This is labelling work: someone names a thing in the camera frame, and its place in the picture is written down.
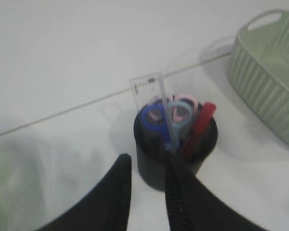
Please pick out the pink purple scissors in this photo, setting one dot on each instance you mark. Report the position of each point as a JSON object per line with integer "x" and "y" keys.
{"x": 185, "y": 105}

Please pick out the clear plastic ruler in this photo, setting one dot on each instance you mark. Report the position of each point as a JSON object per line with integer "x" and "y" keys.
{"x": 144, "y": 89}

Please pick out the pale green woven basket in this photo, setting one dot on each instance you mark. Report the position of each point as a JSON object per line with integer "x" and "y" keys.
{"x": 258, "y": 69}

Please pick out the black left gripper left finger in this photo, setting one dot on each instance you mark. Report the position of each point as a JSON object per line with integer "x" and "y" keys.
{"x": 105, "y": 208}

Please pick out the translucent green wavy plate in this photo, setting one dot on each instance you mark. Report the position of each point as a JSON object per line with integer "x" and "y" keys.
{"x": 8, "y": 218}

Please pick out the red glitter marker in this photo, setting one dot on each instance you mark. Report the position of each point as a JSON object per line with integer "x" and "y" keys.
{"x": 194, "y": 141}

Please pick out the blue scissors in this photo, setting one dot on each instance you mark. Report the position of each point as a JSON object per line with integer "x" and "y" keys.
{"x": 166, "y": 128}

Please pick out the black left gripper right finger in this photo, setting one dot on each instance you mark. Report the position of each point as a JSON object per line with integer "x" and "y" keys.
{"x": 192, "y": 207}

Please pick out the black mesh pen cup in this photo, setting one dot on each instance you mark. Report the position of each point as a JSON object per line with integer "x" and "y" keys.
{"x": 155, "y": 140}

